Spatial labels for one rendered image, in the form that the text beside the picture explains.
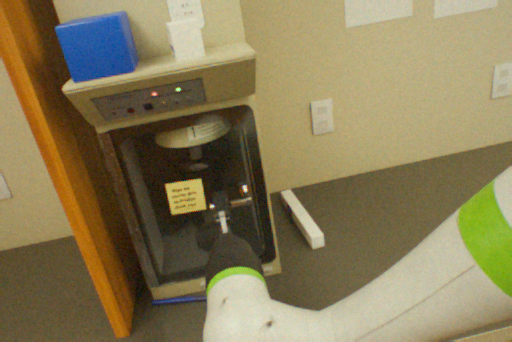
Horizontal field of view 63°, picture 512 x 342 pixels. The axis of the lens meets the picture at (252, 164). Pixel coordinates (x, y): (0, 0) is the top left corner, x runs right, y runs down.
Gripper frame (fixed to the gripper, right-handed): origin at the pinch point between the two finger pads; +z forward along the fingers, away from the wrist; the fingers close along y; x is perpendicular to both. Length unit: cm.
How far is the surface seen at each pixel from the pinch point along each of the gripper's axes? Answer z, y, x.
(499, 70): 49, -1, -98
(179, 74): -5.3, 29.4, 2.0
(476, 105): 49, -12, -91
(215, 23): 5.7, 35.0, -6.1
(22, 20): 2.9, 41.5, 25.8
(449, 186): 27, -26, -68
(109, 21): -5.2, 39.5, 10.6
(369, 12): 49, 25, -54
